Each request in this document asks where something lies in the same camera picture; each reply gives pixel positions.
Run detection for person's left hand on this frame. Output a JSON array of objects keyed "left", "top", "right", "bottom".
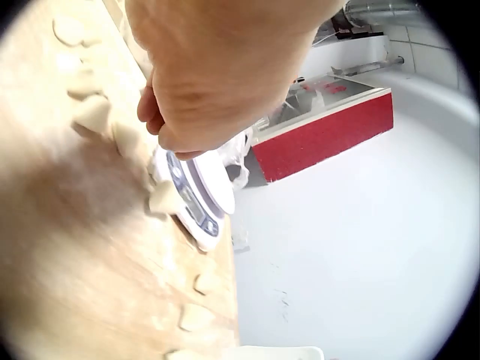
[{"left": 124, "top": 0, "right": 346, "bottom": 162}]

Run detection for metal rod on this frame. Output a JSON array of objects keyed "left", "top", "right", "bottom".
[{"left": 330, "top": 55, "right": 405, "bottom": 76}]

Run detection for white kitchen scale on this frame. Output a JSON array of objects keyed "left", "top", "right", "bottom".
[{"left": 150, "top": 147, "right": 237, "bottom": 252}]

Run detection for clear plastic bag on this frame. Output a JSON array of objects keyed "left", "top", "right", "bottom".
[{"left": 217, "top": 127, "right": 256, "bottom": 191}]

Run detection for red chest freezer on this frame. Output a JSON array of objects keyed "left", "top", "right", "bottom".
[{"left": 250, "top": 73, "right": 395, "bottom": 185}]

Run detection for metal duct pipe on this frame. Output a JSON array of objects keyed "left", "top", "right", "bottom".
[{"left": 342, "top": 0, "right": 426, "bottom": 24}]

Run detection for person's left fingers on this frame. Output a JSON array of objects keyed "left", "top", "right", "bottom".
[{"left": 136, "top": 85, "right": 168, "bottom": 136}]

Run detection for scattered raw dough pieces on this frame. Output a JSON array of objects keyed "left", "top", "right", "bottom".
[{"left": 52, "top": 15, "right": 219, "bottom": 360}]

